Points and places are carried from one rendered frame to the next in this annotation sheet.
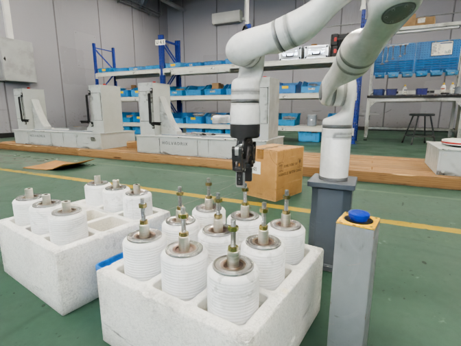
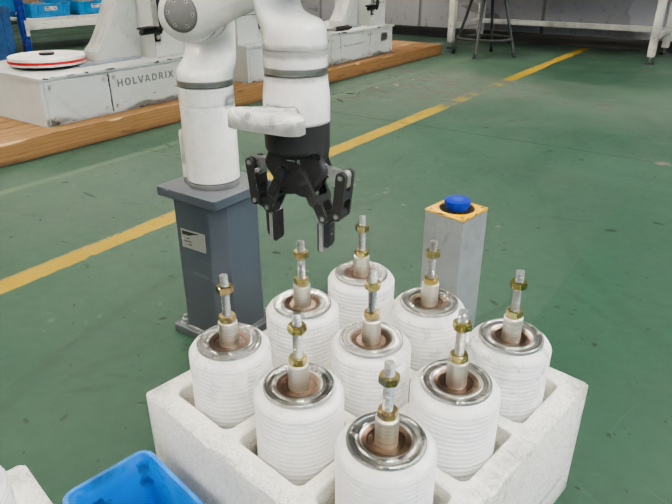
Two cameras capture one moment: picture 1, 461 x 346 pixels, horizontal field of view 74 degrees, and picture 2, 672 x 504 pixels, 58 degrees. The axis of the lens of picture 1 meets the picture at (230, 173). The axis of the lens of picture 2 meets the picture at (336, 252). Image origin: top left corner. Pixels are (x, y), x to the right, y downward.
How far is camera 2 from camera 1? 88 cm
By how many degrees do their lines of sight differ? 76
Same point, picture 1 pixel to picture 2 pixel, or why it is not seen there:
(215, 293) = (541, 378)
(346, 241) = (469, 238)
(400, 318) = not seen: hidden behind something
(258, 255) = not seen: hidden behind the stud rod
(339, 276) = (462, 284)
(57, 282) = not seen: outside the picture
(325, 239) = (246, 288)
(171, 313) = (527, 462)
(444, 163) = (53, 104)
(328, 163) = (224, 156)
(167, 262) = (494, 410)
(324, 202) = (237, 226)
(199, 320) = (554, 421)
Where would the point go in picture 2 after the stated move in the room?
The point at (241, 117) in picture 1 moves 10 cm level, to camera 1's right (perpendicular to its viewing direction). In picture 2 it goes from (326, 107) to (341, 89)
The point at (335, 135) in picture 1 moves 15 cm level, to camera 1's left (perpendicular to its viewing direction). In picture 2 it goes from (227, 100) to (193, 122)
